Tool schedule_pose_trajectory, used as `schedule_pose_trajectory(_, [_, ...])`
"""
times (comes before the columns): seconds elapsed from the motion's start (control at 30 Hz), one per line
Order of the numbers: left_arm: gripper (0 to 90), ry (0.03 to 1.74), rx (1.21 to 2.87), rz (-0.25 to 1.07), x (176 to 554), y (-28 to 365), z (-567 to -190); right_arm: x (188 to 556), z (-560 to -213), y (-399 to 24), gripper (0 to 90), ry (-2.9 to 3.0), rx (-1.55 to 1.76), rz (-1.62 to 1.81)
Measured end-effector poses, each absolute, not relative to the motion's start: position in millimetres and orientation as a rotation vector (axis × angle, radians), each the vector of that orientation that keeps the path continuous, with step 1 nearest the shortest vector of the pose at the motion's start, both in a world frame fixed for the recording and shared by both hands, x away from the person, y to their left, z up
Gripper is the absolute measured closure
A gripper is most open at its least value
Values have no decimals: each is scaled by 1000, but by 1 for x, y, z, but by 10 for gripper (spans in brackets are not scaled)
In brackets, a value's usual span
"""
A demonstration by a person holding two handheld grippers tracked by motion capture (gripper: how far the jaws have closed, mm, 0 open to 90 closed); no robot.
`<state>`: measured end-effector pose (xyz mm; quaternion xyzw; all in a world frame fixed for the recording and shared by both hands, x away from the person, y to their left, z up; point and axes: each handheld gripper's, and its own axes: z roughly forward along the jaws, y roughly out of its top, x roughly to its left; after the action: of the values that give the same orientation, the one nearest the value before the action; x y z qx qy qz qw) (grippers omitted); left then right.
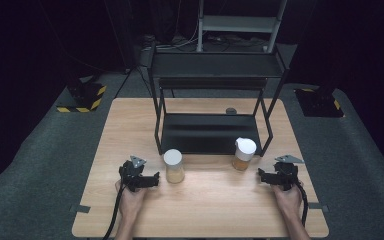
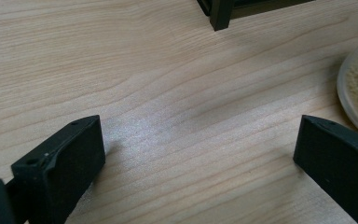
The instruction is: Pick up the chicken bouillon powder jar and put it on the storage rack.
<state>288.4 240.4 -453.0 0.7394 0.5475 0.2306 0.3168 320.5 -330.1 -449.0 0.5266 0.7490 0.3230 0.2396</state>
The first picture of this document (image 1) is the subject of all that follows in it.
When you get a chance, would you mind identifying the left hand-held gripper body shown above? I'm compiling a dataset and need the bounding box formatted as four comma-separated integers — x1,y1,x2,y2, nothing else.
118,154,152,193

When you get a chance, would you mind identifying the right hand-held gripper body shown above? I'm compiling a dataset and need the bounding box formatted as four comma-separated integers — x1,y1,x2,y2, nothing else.
271,154,306,192

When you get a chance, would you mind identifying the slim jar with white lid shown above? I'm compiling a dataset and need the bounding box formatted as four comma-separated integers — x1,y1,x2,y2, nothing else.
162,148,186,185

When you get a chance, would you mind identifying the wide jar with white lid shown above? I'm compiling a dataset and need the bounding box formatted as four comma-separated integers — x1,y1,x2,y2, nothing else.
231,136,258,172

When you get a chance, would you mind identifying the black two-tier metal rack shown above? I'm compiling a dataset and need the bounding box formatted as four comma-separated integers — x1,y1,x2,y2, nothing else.
145,42,292,158

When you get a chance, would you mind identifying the person's right hand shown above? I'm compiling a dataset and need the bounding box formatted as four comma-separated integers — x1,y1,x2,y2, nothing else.
271,181,305,215

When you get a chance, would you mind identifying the person's left hand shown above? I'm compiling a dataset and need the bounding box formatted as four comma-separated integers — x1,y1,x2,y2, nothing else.
114,179,148,215

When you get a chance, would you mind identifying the grey tape strip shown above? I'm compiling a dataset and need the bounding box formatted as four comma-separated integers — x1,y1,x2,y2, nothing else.
307,201,330,214
69,203,92,215

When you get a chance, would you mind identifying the yellow-black striped stand base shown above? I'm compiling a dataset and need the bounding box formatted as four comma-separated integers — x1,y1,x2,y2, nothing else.
55,82,108,114
294,86,346,119

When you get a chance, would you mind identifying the grey metal stand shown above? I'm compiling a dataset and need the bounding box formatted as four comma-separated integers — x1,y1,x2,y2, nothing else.
195,0,288,54

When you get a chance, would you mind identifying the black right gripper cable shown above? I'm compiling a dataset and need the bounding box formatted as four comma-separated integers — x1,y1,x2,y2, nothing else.
295,181,310,228

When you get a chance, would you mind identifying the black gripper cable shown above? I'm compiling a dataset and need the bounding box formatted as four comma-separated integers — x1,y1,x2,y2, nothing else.
101,181,128,240
295,181,310,228

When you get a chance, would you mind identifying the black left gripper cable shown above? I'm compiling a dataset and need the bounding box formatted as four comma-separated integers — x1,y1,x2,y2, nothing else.
101,181,128,240

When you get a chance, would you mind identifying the black floor cable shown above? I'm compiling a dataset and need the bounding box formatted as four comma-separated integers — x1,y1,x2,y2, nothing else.
113,65,143,100

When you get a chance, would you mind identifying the white floor cable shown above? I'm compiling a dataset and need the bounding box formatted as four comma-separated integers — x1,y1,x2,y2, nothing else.
141,19,202,52

